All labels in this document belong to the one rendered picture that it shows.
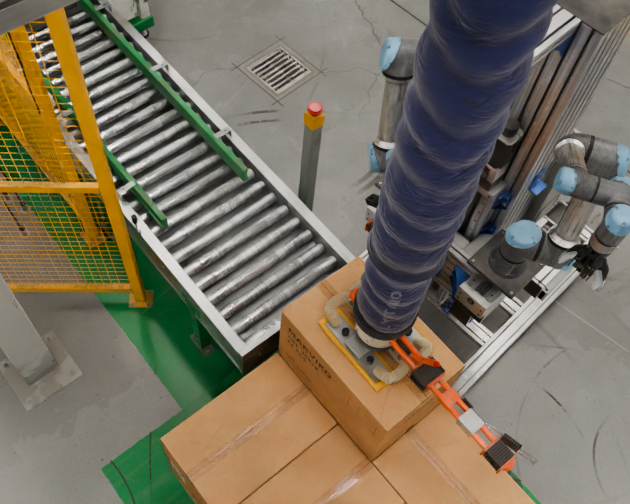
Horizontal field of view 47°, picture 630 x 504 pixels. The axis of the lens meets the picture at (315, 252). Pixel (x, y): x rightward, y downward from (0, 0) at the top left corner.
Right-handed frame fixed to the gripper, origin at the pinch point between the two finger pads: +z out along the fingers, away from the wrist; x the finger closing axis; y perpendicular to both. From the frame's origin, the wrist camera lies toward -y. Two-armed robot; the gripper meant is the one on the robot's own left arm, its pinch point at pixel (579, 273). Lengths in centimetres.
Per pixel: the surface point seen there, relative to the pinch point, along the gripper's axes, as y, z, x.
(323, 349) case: 56, 58, -50
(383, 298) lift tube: 48, 8, -37
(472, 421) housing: 43, 43, 6
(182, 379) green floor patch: 85, 152, -109
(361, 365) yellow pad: 51, 55, -36
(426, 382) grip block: 44, 43, -14
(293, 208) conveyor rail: 3, 94, -120
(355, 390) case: 59, 58, -31
